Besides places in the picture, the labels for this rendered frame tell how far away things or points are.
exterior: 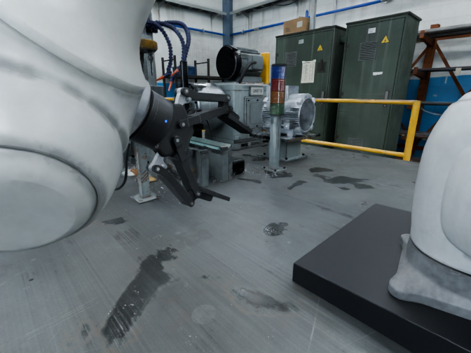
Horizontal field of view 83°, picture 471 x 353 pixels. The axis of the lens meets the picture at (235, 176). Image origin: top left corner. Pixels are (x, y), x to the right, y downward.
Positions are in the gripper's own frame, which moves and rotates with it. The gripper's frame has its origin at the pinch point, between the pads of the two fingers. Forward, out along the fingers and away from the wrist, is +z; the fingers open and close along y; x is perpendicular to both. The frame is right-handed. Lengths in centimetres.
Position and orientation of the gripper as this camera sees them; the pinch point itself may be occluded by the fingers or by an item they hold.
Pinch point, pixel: (232, 162)
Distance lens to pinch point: 50.9
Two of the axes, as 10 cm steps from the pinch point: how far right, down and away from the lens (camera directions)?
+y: -3.1, 9.4, -1.2
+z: 6.4, 3.0, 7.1
